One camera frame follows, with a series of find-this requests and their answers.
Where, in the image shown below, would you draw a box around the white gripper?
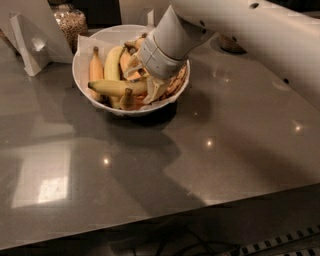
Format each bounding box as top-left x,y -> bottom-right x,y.
122,32 -> 186,104

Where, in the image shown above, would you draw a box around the long yellow front banana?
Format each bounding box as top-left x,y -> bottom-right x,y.
88,79 -> 147,97

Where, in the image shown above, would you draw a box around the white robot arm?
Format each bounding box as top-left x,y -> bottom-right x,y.
125,0 -> 320,108

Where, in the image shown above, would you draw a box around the orange middle banana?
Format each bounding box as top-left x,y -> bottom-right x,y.
119,48 -> 141,80

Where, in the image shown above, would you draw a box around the bottom stubby banana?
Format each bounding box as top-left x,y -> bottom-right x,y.
119,88 -> 146,111

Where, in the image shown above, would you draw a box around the spotted brown right banana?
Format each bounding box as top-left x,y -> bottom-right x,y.
160,65 -> 187,100

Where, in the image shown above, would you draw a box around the yellow-green upright banana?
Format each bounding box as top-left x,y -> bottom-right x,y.
104,46 -> 124,109

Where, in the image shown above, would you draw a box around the top ripe banana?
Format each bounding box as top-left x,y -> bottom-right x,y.
124,33 -> 147,50

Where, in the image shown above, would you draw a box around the small left orange banana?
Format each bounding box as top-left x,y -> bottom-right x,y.
89,46 -> 104,102

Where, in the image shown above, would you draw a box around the white paper bowl liner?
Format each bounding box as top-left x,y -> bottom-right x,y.
76,25 -> 190,116

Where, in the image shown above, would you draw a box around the white back box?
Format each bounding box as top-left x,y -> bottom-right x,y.
119,0 -> 170,25

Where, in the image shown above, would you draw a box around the right glass jar of grains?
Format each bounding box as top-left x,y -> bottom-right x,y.
218,34 -> 246,54

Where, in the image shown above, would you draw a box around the glass jar of grains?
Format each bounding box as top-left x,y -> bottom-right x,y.
218,34 -> 246,54
47,0 -> 88,53

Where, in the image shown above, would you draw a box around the left glass jar of grains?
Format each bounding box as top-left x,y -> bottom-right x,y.
47,0 -> 88,53

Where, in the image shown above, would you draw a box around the white folded card stand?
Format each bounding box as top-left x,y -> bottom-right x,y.
0,0 -> 73,76

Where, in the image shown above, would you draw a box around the black white striped strip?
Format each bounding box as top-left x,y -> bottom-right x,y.
217,224 -> 320,256

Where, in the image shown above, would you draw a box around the black floor cable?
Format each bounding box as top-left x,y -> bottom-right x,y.
109,229 -> 241,256

